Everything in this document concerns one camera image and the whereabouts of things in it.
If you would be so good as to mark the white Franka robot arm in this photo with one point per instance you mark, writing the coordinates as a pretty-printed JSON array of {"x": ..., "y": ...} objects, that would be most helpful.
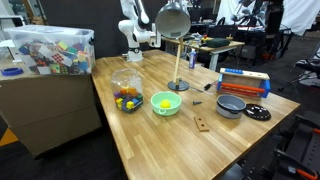
[{"x": 134, "y": 30}]

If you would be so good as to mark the brown wooden block with holes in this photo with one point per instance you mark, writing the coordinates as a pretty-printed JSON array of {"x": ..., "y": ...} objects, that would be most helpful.
[{"x": 201, "y": 124}]

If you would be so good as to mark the orange toy rod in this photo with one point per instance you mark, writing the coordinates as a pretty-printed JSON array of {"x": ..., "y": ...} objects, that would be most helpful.
[{"x": 243, "y": 88}]

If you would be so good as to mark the grey cooking pot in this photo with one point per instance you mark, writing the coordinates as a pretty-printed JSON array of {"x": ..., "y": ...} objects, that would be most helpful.
[{"x": 230, "y": 108}]

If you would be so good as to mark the blue white bottle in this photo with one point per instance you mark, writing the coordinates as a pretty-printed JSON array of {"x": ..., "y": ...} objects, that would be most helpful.
[{"x": 192, "y": 59}]

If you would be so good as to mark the dark green case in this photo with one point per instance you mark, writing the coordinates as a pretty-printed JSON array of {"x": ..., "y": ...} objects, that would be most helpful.
[{"x": 217, "y": 42}]

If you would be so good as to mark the mint green bowl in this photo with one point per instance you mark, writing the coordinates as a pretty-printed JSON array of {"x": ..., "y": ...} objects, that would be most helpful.
[{"x": 156, "y": 104}]

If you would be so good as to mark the red toy rod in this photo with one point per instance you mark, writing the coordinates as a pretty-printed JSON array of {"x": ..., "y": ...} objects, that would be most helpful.
[{"x": 238, "y": 92}]

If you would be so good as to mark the wooden blue toy toolbox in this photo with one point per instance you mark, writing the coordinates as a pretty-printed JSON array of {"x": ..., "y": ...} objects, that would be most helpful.
[{"x": 245, "y": 79}]

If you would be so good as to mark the clear bin of puzzle cubes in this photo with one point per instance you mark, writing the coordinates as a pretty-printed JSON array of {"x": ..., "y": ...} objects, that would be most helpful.
[{"x": 50, "y": 50}]

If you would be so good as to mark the white curtain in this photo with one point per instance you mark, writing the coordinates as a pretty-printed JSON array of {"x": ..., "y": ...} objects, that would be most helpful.
[{"x": 300, "y": 13}]

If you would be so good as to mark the wooden table with white legs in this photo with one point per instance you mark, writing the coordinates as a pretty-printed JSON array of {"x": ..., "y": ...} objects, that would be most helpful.
[{"x": 233, "y": 45}]

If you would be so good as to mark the cardboard box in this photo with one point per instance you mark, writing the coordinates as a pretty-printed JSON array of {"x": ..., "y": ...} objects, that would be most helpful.
[{"x": 46, "y": 110}]

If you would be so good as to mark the yellow ball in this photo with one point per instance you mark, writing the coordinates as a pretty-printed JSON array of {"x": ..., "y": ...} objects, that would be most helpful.
[{"x": 165, "y": 103}]

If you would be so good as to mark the black bolt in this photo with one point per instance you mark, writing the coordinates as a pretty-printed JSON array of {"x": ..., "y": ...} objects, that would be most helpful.
[{"x": 196, "y": 102}]

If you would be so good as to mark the clear jar of coloured cubes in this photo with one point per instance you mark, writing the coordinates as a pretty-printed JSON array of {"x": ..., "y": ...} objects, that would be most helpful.
[{"x": 127, "y": 96}]

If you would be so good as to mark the black pot lid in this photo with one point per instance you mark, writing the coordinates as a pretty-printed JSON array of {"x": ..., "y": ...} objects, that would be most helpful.
[{"x": 257, "y": 112}]

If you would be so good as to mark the black equipment stand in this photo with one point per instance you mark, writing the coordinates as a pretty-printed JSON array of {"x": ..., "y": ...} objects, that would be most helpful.
[{"x": 300, "y": 146}]

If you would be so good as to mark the blue toy brick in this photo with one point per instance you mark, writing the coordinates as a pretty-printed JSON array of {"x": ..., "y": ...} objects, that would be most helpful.
[{"x": 234, "y": 71}]

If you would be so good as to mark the grey desk lamp wooden pole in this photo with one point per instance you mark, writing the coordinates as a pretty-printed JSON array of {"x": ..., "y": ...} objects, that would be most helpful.
[{"x": 172, "y": 20}]

